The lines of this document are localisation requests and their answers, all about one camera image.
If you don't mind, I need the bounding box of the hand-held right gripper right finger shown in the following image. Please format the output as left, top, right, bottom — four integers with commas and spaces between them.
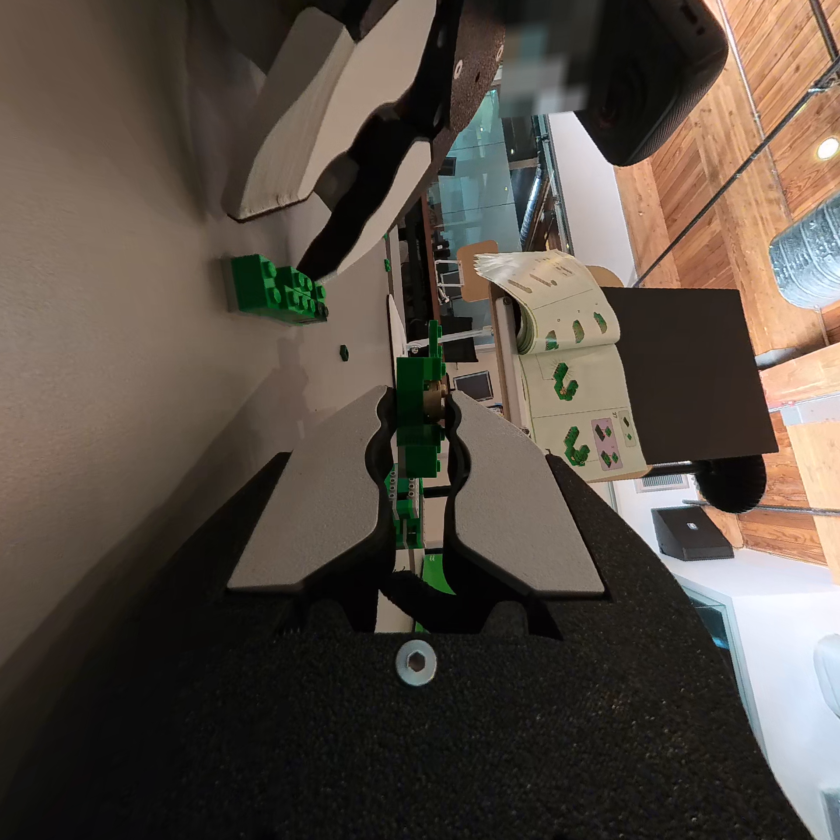
444, 390, 606, 598

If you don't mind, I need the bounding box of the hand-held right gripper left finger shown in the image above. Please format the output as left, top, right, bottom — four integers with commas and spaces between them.
225, 385, 398, 597

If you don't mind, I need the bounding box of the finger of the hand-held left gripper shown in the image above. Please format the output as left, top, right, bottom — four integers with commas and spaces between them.
297, 125, 433, 283
225, 0, 439, 222

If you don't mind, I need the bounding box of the green brick assembly with tan piece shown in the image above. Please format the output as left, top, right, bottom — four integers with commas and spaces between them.
394, 320, 455, 483

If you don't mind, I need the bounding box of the long green brick assembly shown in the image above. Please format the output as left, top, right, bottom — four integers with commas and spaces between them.
228, 254, 330, 327

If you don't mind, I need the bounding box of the grey desk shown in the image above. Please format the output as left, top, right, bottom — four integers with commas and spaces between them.
0, 0, 434, 670

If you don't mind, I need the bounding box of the green and white brick tower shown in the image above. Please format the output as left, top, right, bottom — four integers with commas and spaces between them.
388, 462, 425, 550

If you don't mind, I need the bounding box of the green toy box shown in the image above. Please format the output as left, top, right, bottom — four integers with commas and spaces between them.
422, 553, 458, 596

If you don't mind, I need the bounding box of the tan cardboard holder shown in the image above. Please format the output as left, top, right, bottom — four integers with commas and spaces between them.
455, 243, 657, 487

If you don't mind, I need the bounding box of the brick instruction booklet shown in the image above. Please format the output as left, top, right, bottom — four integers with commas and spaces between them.
472, 251, 652, 484

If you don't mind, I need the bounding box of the clear plastic holder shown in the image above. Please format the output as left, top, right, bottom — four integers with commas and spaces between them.
407, 326, 494, 350

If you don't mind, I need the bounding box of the black speaker box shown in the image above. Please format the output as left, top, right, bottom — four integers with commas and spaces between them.
651, 505, 735, 562

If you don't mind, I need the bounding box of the black flat board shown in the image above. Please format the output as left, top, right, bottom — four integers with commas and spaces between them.
600, 287, 780, 465

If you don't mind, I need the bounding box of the silver ventilation duct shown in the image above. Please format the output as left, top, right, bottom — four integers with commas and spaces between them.
769, 196, 840, 309

